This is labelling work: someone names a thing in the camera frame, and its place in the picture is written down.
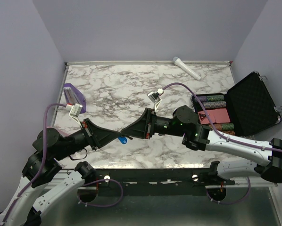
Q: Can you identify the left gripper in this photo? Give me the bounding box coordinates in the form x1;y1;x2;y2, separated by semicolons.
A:
55;117;121;161

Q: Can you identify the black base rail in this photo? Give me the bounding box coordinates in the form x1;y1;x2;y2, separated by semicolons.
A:
67;161;236;197

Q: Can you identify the purple metronome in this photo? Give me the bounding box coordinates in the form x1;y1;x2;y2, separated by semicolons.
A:
63;83;87;113

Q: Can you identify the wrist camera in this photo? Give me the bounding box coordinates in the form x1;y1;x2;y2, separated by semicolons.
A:
147;88;164;112
66;103;83;127

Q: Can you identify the pink card deck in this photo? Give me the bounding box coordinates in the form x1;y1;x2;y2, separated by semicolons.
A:
198;108;231;125

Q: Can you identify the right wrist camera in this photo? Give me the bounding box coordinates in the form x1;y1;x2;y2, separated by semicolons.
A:
147;88;164;112

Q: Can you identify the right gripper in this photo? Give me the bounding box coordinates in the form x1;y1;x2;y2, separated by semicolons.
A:
121;108;185;140

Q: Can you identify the blue key tag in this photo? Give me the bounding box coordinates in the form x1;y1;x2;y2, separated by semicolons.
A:
118;137;127;145

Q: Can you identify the black poker chip case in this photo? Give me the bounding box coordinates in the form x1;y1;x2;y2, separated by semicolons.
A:
191;71;282;137

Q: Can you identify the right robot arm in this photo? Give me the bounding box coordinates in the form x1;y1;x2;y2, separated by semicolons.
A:
121;105;282;185

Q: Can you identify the pink metronome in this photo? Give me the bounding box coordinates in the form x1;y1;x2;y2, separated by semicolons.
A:
51;127;70;137

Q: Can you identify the white microphone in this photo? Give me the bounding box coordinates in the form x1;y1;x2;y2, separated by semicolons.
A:
173;57;201;81

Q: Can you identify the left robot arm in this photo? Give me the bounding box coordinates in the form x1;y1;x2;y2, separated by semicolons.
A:
0;120;119;226

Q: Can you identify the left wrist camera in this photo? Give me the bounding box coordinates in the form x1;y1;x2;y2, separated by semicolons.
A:
66;103;83;127

